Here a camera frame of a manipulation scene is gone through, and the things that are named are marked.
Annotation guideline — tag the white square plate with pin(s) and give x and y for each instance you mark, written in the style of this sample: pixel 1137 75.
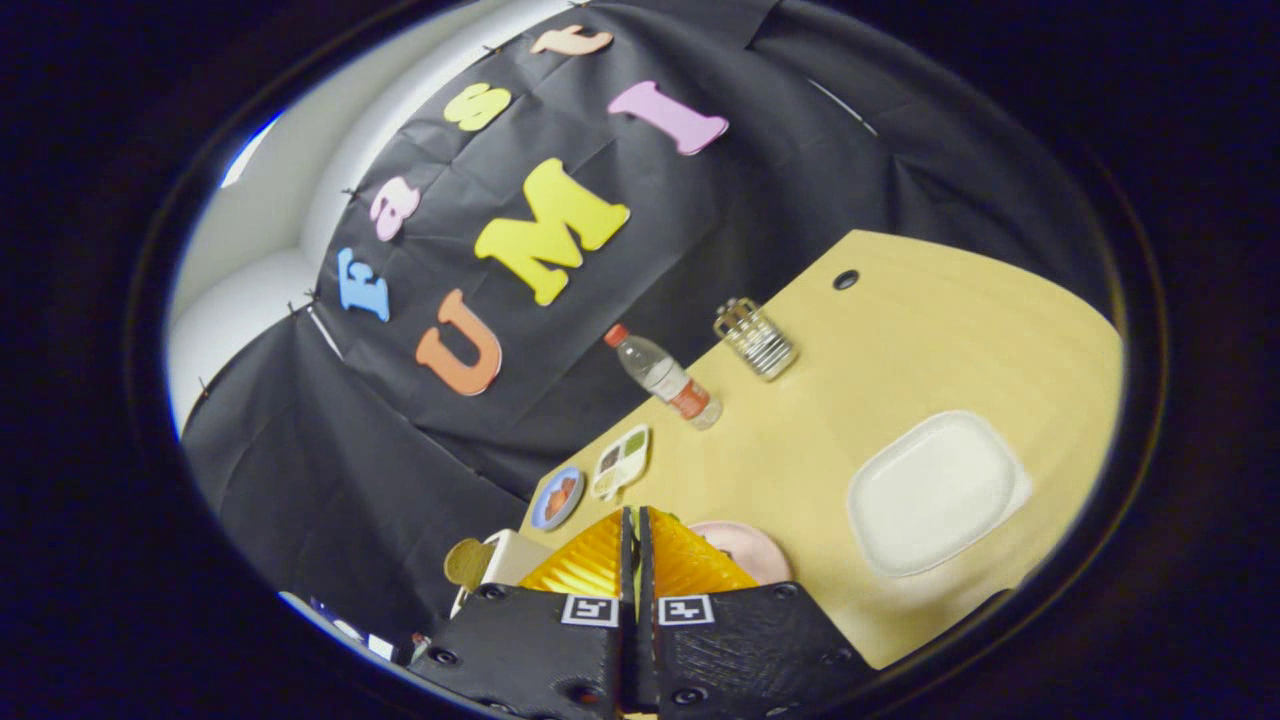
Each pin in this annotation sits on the white square plate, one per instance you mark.
pixel 935 495

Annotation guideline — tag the red food pieces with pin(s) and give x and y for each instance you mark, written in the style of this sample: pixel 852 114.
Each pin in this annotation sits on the red food pieces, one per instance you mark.
pixel 562 497

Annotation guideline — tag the brown bread slice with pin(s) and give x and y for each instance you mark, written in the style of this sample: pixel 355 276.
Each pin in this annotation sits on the brown bread slice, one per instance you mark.
pixel 465 563

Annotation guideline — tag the pink round plate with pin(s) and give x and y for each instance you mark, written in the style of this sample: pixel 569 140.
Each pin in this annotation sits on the pink round plate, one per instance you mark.
pixel 745 548

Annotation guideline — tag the white toaster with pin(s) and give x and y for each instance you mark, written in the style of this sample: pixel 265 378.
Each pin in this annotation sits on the white toaster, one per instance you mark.
pixel 515 555

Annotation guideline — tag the blue plate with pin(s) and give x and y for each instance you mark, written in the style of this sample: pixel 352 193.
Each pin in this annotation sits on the blue plate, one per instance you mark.
pixel 543 515

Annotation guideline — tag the white divided sauce dish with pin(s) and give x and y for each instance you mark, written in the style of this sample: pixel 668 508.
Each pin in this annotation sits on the white divided sauce dish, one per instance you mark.
pixel 622 462

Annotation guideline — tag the clear plastic water bottle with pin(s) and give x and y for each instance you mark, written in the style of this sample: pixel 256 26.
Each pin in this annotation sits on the clear plastic water bottle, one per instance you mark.
pixel 655 372

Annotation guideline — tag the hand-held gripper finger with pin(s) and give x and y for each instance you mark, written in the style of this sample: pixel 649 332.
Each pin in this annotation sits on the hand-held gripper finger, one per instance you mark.
pixel 646 570
pixel 628 570

